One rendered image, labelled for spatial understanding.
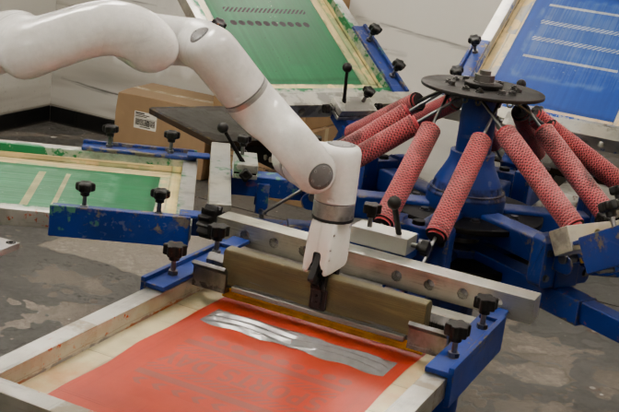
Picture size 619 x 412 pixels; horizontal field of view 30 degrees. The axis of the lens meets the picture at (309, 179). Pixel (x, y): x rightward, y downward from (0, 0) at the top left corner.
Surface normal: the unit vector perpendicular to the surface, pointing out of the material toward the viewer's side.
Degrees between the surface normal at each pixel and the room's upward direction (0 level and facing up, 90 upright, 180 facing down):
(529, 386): 0
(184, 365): 0
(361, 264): 90
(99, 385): 0
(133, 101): 88
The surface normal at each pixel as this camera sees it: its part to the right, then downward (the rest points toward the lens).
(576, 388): 0.12, -0.96
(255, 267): -0.43, 0.18
